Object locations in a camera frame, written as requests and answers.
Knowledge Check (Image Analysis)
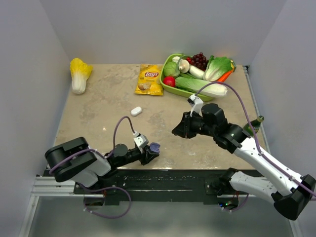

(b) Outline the green glass bottle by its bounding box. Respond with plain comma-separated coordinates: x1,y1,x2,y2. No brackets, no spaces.
243,116,265,137

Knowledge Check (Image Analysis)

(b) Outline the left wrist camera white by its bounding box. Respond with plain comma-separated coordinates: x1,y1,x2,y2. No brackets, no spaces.
133,132,149,153

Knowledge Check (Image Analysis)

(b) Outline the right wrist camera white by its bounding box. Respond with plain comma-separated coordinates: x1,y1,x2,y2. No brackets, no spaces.
187,94,203,117

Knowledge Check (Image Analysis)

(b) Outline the aluminium frame rail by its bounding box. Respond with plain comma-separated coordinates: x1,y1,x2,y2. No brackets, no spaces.
31,176,75,197

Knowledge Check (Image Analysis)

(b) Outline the red tomato toy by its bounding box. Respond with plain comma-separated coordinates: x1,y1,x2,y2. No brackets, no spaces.
163,76,175,87

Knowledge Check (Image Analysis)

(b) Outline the dark red grapes bunch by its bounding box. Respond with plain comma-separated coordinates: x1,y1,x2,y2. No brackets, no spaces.
186,52,209,71

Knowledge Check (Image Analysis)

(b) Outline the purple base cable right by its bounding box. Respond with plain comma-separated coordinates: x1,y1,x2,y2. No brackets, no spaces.
222,192,249,212

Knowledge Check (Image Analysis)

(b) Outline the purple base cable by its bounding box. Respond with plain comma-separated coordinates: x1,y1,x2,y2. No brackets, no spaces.
222,192,249,212
79,184,133,220

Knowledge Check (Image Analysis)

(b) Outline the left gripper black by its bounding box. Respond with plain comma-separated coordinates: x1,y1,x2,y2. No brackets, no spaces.
116,144,159,167

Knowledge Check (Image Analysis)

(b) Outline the small white mushroom toy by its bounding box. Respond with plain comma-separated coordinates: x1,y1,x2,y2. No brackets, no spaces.
172,56,181,63

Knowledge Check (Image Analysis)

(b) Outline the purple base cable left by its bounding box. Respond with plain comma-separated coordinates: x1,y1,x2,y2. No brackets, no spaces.
79,184,133,220

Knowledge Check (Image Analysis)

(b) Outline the yellow Lays chips bag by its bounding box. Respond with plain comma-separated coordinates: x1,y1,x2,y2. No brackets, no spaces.
134,64,163,96

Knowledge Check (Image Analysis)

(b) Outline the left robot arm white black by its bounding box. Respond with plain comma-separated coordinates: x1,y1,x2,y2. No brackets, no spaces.
45,135,160,194

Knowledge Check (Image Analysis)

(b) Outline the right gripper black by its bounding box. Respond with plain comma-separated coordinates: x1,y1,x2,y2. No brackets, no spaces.
172,111,216,139

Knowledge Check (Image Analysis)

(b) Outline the white king oyster mushroom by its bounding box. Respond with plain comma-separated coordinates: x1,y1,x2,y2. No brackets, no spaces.
178,59,204,79

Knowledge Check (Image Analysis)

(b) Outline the orange carrot toy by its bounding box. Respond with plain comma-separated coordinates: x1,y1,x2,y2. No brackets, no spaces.
217,70,233,82

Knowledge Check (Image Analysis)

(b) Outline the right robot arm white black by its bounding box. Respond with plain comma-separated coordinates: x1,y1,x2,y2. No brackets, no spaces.
172,103,316,220

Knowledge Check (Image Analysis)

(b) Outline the round green cabbage toy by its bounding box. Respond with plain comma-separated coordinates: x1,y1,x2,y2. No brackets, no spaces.
163,61,180,78

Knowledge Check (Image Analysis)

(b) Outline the white earbud charging case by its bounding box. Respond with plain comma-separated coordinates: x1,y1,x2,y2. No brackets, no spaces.
130,106,143,117

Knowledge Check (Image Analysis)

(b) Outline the blue-grey earbud charging case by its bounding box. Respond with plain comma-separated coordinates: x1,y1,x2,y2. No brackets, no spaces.
150,142,160,154

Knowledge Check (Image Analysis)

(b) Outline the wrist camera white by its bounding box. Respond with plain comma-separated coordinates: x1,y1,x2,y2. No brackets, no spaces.
187,94,203,117
133,132,149,153

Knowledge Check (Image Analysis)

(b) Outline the long green napa cabbage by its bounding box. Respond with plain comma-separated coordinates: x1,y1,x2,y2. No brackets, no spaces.
175,77,228,97

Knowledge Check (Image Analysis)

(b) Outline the green leafy lettuce toy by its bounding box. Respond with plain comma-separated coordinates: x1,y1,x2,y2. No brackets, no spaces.
202,55,232,82

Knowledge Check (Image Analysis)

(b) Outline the green plastic tray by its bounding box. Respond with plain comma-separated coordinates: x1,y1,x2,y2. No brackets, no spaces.
159,53,215,102

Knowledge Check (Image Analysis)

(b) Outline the yellow napa cabbage toy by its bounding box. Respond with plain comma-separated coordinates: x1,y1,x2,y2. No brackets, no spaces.
70,58,93,94

